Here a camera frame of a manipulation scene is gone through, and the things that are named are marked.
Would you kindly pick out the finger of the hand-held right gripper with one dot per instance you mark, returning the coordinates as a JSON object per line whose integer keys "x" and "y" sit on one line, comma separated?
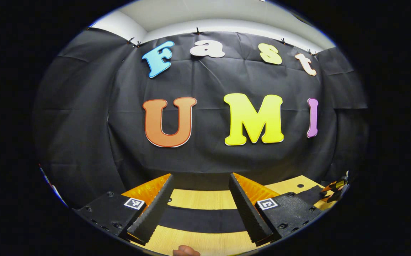
{"x": 330, "y": 187}

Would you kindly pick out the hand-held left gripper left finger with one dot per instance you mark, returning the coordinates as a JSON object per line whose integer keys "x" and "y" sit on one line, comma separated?
{"x": 155, "y": 213}

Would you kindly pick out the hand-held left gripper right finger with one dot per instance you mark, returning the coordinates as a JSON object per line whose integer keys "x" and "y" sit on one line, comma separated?
{"x": 246, "y": 213}

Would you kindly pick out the black backdrop cloth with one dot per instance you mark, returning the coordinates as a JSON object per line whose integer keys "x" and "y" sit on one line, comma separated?
{"x": 209, "y": 81}

